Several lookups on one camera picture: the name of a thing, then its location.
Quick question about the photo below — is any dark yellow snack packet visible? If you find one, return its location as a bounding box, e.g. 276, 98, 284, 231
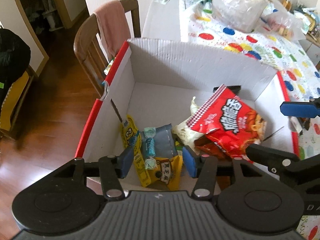
213, 85, 242, 95

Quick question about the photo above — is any pink towel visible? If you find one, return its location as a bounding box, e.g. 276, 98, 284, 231
94, 0, 131, 61

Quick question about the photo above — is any black bag on chair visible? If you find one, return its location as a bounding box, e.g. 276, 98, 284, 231
0, 28, 32, 111

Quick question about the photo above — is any yellow minion snack packet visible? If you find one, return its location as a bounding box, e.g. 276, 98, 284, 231
120, 114, 151, 187

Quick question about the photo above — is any white wooden sideboard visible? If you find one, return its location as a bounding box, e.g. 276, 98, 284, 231
299, 34, 320, 70

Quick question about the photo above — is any large clear plastic bag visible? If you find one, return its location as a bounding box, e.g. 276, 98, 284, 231
212, 0, 268, 33

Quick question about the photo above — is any brown chocolate candy bag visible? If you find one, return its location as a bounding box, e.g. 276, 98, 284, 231
141, 124, 178, 159

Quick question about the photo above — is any red brown snack bag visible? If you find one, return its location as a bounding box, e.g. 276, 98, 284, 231
194, 135, 231, 161

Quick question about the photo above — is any green white round snack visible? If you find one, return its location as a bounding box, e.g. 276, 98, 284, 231
175, 140, 184, 155

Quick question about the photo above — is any red chip bag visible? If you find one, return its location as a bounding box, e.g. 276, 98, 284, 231
187, 85, 267, 160

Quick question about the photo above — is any white cream snack bag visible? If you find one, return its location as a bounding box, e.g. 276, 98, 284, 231
171, 96, 207, 148

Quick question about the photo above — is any wooden chair left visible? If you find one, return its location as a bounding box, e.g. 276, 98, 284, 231
73, 0, 141, 96

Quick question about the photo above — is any plastic bag with cookies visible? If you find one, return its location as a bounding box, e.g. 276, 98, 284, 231
261, 4, 305, 41

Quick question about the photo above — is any red and white cardboard box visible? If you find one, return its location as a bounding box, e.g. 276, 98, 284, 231
75, 37, 301, 193

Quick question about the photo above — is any dark wooden bookshelf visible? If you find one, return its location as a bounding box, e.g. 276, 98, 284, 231
13, 0, 87, 75

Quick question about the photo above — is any amber bottle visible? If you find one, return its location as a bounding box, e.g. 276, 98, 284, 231
281, 0, 292, 11

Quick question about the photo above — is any teal candy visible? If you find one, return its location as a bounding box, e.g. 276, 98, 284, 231
144, 127, 157, 170

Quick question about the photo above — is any yellow black box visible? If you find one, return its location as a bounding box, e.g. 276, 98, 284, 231
304, 13, 316, 32

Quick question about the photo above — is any yellow sesame snack packet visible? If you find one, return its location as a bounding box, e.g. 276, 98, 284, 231
147, 155, 183, 191

